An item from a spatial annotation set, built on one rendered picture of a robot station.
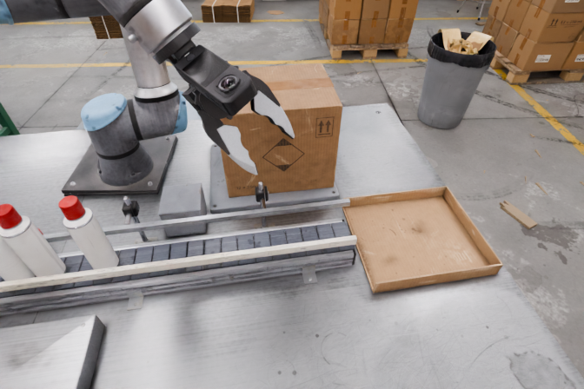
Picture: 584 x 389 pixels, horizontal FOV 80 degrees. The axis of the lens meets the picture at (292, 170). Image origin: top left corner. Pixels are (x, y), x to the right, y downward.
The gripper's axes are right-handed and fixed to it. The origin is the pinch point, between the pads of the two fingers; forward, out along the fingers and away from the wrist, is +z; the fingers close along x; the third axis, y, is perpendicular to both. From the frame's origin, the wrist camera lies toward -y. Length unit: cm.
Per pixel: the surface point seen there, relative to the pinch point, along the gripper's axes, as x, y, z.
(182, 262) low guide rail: 25.7, 23.5, 13.2
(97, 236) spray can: 32.6, 27.4, -2.1
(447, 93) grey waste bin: -153, 134, 118
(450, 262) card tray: -16, 4, 54
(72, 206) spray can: 29.8, 23.9, -10.0
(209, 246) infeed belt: 20.2, 28.5, 17.5
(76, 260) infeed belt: 43, 38, 1
